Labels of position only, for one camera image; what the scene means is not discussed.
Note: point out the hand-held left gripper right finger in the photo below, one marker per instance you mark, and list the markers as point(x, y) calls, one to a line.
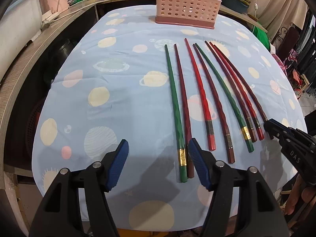
point(197, 160)

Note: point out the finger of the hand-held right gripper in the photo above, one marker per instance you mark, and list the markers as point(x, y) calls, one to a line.
point(274, 128)

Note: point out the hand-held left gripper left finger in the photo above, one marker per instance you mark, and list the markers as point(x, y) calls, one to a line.
point(118, 163)

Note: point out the bright red chopstick silver band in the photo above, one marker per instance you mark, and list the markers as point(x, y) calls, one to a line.
point(198, 84)
point(256, 123)

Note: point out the dark red chopstick silver band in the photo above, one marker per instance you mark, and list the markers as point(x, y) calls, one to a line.
point(212, 96)
point(248, 122)

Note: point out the green chopstick gold band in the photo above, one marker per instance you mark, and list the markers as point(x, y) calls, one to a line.
point(222, 81)
point(174, 98)

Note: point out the pink perforated utensil holder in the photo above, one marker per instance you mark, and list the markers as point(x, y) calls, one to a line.
point(187, 2)

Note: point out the person's right hand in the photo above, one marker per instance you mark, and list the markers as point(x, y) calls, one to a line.
point(303, 197)

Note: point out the pink floral cloth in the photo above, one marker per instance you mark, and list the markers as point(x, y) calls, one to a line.
point(277, 59)

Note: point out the light blue planet print tablecloth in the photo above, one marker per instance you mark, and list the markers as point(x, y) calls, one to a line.
point(123, 79)

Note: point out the green bag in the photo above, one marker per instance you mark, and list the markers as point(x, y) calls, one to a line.
point(260, 33)

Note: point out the beige curtain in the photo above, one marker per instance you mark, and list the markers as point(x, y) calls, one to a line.
point(279, 2)

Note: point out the white bin with grey-blue lid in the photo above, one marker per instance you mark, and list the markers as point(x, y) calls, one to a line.
point(17, 17)

